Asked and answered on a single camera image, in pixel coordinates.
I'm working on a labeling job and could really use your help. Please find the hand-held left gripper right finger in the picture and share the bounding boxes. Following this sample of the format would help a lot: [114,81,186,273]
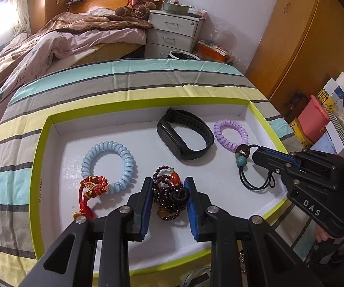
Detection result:
[184,177,323,287]

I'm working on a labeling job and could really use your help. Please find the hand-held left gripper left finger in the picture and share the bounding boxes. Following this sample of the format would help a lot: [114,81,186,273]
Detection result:
[18,177,154,287]

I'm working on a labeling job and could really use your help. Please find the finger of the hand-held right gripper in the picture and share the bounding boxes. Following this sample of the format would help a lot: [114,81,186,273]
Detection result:
[251,149,339,195]
[259,145,344,164]

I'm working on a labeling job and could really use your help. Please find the dark red bead bracelet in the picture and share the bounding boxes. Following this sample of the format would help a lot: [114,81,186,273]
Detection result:
[152,165,192,222]

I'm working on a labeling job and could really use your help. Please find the black beaded hair tie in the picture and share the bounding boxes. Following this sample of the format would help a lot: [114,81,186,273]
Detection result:
[235,144,275,190]

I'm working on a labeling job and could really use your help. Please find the red knotted cord charm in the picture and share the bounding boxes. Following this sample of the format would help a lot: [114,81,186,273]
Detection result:
[72,176,111,222]

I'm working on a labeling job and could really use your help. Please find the purple coil hair tie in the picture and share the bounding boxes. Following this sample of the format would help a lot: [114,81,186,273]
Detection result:
[213,119,249,153]

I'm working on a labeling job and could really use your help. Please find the black fitness band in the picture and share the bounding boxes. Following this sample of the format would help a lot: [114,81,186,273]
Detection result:
[156,108,215,161]

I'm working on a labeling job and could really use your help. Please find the blue coil hair tie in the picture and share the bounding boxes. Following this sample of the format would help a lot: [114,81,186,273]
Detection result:
[81,141,136,196]

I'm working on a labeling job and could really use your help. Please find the white tray with green rim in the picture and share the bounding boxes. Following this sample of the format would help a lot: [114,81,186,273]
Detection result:
[30,97,295,278]

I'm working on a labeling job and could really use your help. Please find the person's right hand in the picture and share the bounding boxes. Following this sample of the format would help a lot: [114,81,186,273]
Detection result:
[314,223,344,256]

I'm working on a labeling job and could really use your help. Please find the yellow printed bag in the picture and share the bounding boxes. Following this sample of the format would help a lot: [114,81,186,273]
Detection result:
[288,116,313,147]

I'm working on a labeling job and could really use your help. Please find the pink plastic bin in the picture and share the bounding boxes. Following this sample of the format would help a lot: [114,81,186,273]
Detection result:
[297,95,331,139]

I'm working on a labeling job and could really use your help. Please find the black and red tool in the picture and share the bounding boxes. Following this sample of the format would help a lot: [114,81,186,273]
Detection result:
[282,91,308,117]

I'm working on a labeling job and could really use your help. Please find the white printed paper bag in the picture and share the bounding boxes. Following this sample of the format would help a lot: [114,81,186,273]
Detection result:
[320,72,344,153]

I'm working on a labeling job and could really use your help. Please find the wide wooden wardrobe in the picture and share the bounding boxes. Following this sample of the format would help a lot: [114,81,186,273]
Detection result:
[245,0,344,120]

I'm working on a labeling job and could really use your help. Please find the orange box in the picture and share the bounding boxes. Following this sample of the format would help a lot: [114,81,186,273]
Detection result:
[197,40,229,63]

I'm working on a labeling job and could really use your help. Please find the striped bed sheet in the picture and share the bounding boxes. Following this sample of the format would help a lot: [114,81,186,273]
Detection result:
[0,58,295,287]

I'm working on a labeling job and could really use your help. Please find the black round trash can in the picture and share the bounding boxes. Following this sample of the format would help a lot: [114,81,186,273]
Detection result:
[167,51,201,61]

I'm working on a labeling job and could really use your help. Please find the white drawer cabinet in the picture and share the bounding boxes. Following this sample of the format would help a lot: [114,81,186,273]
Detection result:
[143,9,205,60]

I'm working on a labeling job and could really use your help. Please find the green basin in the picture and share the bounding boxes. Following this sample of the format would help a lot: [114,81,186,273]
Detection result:
[163,1,190,15]

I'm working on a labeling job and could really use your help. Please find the bed with pink quilt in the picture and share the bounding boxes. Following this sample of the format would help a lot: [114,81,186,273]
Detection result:
[0,12,154,138]

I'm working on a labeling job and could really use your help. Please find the brown teddy bear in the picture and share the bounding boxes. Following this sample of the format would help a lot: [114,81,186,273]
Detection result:
[115,0,164,18]

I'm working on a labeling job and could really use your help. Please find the wooden headboard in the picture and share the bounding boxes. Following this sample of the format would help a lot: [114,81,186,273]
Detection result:
[70,0,169,14]

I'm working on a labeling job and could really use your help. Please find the floral curtain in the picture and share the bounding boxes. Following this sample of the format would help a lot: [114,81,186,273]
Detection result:
[9,0,34,36]

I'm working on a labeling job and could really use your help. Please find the metal chain jewelry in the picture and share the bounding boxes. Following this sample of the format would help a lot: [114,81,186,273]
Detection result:
[238,244,250,276]

